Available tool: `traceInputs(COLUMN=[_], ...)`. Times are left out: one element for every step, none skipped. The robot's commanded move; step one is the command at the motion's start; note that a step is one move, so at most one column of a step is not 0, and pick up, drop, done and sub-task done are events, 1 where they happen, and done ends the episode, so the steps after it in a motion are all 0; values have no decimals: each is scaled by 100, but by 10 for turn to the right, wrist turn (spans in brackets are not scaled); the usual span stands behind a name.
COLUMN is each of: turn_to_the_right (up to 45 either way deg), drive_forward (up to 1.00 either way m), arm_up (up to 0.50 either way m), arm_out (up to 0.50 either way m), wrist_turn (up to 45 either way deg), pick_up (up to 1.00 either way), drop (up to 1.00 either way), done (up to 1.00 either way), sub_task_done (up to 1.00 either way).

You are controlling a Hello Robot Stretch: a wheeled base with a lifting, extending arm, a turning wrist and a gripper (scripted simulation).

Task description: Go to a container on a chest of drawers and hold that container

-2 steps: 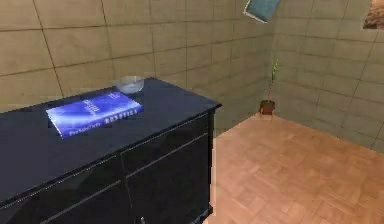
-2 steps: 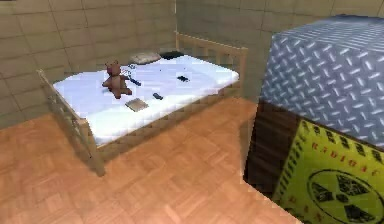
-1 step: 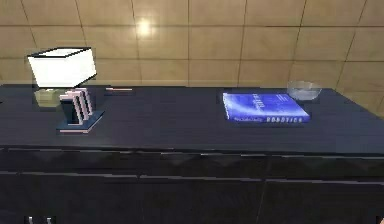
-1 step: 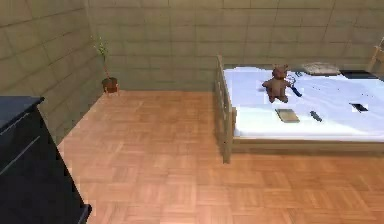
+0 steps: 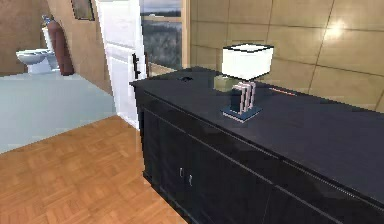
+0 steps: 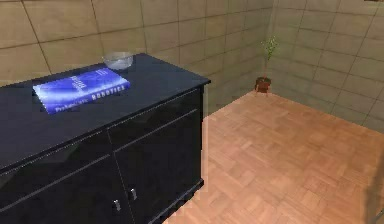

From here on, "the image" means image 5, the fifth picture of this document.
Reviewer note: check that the olive green container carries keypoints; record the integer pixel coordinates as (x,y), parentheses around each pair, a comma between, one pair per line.
(222,83)

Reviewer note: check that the black chest of drawers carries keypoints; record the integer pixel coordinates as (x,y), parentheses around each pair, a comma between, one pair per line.
(300,146)

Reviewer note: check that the small black flat object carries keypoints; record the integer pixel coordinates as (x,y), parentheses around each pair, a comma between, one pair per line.
(185,79)

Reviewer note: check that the white shade table lamp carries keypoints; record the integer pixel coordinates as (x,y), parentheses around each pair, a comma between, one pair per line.
(247,63)

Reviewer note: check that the red pencil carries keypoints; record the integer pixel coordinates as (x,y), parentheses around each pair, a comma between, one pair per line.
(282,91)

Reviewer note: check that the white room door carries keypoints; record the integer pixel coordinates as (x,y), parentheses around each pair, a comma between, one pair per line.
(121,50)

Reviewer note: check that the white toilet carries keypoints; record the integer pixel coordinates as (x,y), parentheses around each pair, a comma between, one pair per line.
(35,59)

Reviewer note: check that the window with wooden frame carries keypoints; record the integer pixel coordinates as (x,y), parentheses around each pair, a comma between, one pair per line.
(162,33)

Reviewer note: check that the dark framed wall picture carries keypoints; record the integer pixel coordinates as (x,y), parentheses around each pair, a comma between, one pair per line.
(82,9)

